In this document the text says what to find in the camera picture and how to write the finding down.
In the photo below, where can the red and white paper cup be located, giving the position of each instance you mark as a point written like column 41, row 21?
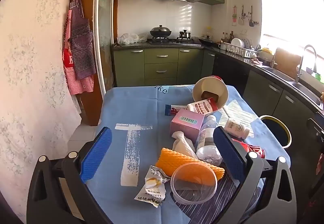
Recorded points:
column 217, row 87

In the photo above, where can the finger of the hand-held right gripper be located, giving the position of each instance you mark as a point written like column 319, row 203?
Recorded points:
column 316, row 125

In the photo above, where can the wooden cutting board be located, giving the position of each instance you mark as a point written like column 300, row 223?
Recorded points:
column 286, row 62

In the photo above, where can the hanging white spatula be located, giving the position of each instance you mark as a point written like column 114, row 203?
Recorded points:
column 242, row 20

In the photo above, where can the pink dish cloth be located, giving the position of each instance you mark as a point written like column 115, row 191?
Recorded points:
column 257, row 61

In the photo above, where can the hanging grey utensil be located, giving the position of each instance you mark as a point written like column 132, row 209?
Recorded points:
column 251, row 23

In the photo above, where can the white plate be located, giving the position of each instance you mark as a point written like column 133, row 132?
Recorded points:
column 236, row 42

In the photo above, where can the red checked apron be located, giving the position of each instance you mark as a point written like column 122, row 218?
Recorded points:
column 76, row 85

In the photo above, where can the steel sink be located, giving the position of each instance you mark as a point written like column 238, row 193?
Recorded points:
column 303, row 90

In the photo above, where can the glass sliding door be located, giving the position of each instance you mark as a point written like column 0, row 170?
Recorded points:
column 105, row 24

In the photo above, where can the clear plastic bottle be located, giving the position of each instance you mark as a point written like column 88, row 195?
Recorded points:
column 206, row 138

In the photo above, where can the dark stone countertop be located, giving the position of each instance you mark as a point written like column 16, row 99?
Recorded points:
column 136, row 45

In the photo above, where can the yellow container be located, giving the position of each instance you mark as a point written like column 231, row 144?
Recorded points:
column 266, row 50

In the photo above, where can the person's right hand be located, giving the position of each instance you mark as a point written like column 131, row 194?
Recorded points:
column 320, row 163

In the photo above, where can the blue white small carton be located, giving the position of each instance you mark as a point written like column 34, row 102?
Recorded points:
column 172, row 110

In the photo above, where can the clear plastic bags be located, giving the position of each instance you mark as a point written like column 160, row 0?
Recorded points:
column 127, row 38

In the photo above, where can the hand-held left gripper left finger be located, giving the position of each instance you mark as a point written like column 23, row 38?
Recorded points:
column 97, row 153

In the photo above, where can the small steel faucet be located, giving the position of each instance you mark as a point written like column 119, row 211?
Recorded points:
column 273, row 59

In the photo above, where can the yellow rimmed bin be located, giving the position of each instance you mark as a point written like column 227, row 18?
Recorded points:
column 277, row 133

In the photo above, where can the tall steel faucet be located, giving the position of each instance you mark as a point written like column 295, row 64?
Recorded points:
column 300, row 67

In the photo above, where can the red drink can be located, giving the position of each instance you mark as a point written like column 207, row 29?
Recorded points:
column 253, row 149

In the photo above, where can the white snack wrapper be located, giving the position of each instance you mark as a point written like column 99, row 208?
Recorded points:
column 151, row 191

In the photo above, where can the dark green base cabinet run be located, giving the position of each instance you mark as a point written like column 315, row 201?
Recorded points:
column 263, row 87

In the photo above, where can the white pill bottle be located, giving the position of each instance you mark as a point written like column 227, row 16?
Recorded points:
column 235, row 126

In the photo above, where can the white and red carton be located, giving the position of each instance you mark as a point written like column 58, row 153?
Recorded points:
column 202, row 107

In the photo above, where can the purple checked apron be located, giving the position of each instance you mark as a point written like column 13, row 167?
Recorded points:
column 82, row 44

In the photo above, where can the black gas stove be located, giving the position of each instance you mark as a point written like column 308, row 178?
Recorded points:
column 162, row 41

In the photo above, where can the orange foam net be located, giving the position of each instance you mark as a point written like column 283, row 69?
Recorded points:
column 177, row 163

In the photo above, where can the small dark pot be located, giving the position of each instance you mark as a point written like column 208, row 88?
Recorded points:
column 185, row 34

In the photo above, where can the white mug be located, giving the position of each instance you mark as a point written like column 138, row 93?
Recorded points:
column 222, row 46

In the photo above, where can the black frying pan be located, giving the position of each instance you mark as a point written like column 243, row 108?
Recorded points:
column 206, row 41

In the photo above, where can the white dish rack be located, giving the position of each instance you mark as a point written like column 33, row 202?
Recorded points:
column 239, row 52

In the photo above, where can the black wok with lid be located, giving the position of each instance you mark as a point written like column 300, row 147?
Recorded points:
column 160, row 31

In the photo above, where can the pink cardboard box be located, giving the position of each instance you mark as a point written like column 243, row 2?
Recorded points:
column 184, row 125

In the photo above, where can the hanging green and red utensil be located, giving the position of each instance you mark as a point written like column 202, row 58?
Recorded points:
column 235, row 15

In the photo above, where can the white tissue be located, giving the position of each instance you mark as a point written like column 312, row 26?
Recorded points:
column 183, row 146

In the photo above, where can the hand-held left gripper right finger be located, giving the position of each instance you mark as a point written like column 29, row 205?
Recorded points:
column 227, row 154

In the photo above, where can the green base cabinet with drawers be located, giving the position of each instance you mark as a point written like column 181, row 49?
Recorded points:
column 160, row 57

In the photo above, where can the blue star print tablecloth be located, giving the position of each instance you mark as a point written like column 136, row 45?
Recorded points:
column 141, row 112

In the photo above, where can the clear plastic cup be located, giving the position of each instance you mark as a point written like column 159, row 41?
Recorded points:
column 192, row 196

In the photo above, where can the brown packet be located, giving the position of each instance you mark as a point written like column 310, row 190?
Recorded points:
column 208, row 95

